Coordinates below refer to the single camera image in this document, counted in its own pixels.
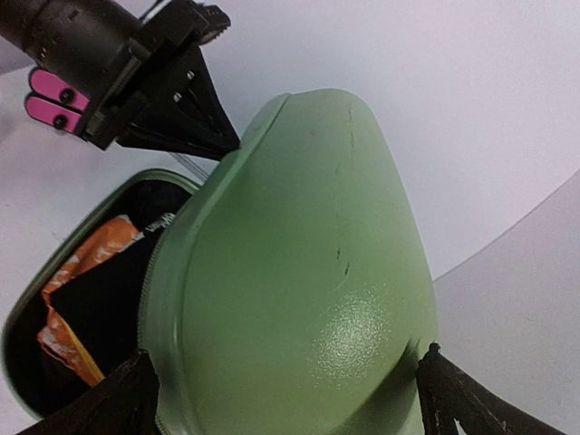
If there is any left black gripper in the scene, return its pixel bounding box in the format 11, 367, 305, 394
1, 1, 240, 160

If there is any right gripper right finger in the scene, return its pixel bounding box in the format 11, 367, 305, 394
416, 343, 561, 435

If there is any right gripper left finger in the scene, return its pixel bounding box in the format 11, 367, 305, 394
13, 352, 160, 434

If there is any green hard-shell suitcase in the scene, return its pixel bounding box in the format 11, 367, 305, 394
0, 88, 439, 435

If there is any orange snack bag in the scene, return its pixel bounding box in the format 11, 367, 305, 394
36, 214, 140, 387

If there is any black item in suitcase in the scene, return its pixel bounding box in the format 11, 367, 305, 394
2, 179, 196, 395

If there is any black pink drawer organizer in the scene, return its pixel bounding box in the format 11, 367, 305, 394
24, 67, 90, 136

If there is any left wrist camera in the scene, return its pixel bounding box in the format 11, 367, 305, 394
139, 1, 231, 46

